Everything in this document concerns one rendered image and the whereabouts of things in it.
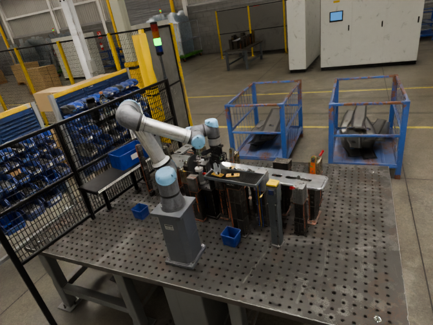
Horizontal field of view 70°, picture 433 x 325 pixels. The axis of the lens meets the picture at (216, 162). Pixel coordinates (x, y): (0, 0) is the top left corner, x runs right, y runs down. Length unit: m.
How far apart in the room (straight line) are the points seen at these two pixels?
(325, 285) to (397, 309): 0.34
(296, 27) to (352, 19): 1.46
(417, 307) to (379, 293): 0.95
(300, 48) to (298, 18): 0.80
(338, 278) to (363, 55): 8.39
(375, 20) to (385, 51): 0.84
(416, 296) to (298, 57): 8.03
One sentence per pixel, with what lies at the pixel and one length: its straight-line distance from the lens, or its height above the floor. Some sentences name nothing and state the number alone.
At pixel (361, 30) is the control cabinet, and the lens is 9.73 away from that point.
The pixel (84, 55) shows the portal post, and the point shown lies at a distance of 6.88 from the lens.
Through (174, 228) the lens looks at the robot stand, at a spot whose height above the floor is 1.00.
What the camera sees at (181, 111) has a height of 0.51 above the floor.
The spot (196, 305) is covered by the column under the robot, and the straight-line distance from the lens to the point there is 2.18.
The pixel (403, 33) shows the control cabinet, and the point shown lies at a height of 0.80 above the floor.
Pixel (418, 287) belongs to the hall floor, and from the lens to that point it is 2.94.
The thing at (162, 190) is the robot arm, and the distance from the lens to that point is 1.76.
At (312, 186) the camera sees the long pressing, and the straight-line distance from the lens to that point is 2.06.
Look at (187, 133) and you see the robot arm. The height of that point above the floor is 1.53.
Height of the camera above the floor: 2.10
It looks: 26 degrees down
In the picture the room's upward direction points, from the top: 10 degrees counter-clockwise
